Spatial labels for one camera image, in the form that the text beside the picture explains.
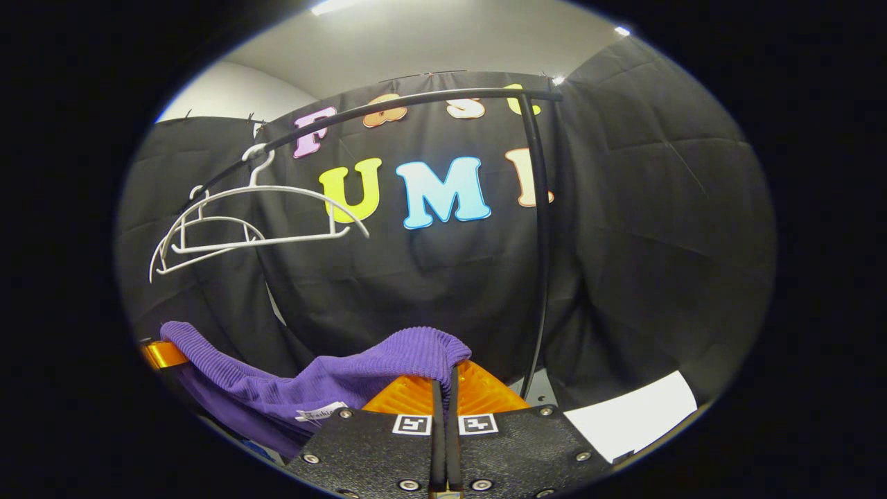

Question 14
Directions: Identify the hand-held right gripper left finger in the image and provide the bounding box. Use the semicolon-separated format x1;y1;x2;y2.
287;374;446;499

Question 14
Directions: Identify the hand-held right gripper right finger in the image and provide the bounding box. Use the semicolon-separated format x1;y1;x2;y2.
446;359;612;499

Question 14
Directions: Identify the purple knitted sweater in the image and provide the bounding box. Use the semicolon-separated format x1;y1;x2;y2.
159;321;472;458

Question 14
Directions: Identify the white clothes hanger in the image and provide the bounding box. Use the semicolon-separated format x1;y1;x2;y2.
149;184;267;283
168;143;371;256

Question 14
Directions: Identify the black clothes rack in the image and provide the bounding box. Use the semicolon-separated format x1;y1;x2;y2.
182;87;563;403

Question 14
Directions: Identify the white paper sheet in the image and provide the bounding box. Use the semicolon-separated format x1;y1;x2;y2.
563;370;699;464

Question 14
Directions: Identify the black backdrop cloth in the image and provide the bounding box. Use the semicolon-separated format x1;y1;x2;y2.
114;35;777;417

